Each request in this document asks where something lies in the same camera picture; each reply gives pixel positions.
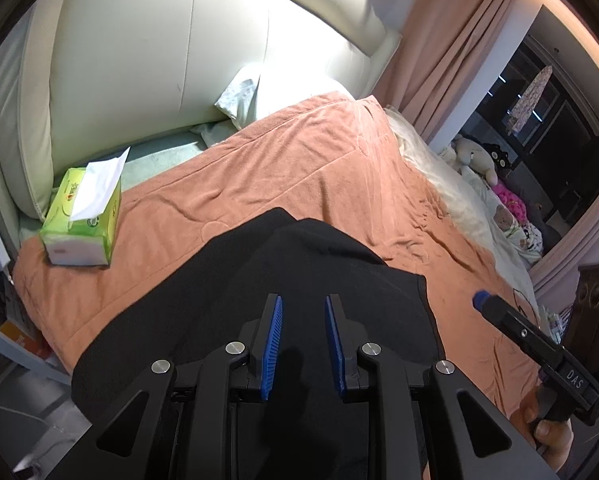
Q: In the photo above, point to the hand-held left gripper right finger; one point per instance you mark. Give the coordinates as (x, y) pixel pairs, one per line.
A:
(335, 347)

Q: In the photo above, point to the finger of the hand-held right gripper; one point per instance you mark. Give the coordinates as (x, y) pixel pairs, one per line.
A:
(517, 325)

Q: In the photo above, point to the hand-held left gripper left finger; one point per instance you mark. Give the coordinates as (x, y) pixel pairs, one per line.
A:
(272, 347)

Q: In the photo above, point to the black pants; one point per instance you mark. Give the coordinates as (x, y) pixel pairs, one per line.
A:
(279, 260)

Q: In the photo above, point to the person's right hand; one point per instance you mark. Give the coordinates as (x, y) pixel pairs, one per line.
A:
(549, 440)

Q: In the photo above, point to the dark wooden furniture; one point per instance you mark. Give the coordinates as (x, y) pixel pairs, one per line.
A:
(594, 300)

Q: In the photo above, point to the grey sofa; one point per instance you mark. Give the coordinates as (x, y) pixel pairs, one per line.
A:
(544, 232)

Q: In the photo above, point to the pink plush toy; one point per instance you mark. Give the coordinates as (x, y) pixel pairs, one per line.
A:
(509, 202)

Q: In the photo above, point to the cream printed quilt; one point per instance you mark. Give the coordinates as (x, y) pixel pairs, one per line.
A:
(459, 195)

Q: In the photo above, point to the black plush toy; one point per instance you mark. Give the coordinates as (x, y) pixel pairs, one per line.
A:
(497, 156)

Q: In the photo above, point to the beige plush toy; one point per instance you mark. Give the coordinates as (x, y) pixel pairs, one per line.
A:
(472, 160)

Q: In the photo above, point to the orange blanket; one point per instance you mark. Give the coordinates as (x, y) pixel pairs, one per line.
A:
(279, 160)

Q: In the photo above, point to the dark window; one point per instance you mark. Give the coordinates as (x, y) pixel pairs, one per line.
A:
(569, 125)

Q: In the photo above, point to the green tissue box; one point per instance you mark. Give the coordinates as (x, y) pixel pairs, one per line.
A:
(79, 230)

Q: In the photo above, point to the pale green bed sheet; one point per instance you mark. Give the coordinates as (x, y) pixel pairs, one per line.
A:
(169, 146)

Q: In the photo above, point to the hanging patterned cloth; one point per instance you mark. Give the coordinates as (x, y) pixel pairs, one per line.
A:
(529, 97)

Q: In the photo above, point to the white bedside table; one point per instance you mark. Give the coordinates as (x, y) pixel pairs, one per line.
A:
(24, 350)

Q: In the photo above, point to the orange box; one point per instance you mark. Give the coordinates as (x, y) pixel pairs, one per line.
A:
(22, 337)

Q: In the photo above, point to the white pillow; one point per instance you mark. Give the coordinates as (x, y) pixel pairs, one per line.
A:
(279, 90)

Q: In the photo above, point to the cream padded headboard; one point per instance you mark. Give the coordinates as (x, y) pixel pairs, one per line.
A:
(154, 50)

